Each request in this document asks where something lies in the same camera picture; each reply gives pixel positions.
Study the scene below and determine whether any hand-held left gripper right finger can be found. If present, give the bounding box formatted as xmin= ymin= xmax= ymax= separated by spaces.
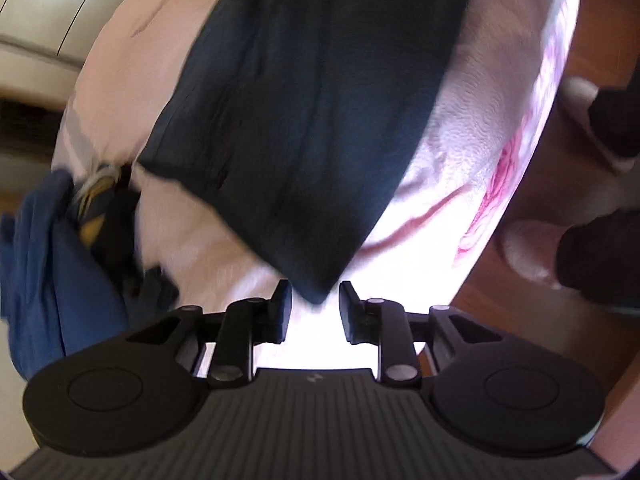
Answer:
xmin=339 ymin=281 xmax=503 ymax=388

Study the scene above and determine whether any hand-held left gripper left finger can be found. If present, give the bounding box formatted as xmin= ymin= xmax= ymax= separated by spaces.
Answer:
xmin=125 ymin=280 xmax=293 ymax=390

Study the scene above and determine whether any black garment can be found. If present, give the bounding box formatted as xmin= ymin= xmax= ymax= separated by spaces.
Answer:
xmin=137 ymin=0 xmax=483 ymax=306

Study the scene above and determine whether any blue garment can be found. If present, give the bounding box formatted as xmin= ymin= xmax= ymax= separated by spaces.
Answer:
xmin=0 ymin=167 xmax=131 ymax=381

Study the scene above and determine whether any striped dark garment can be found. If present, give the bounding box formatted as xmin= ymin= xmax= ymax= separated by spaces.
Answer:
xmin=70 ymin=162 xmax=181 ymax=331

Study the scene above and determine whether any pink grey bedspread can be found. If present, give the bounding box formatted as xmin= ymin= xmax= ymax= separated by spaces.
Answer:
xmin=50 ymin=0 xmax=586 ymax=376

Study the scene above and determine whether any person's dark trouser leg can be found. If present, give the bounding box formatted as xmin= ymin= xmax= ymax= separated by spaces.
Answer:
xmin=587 ymin=87 xmax=640 ymax=158
xmin=556 ymin=212 xmax=640 ymax=311

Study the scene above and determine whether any cream panelled wardrobe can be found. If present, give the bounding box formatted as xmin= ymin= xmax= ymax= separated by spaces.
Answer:
xmin=0 ymin=0 xmax=151 ymax=96

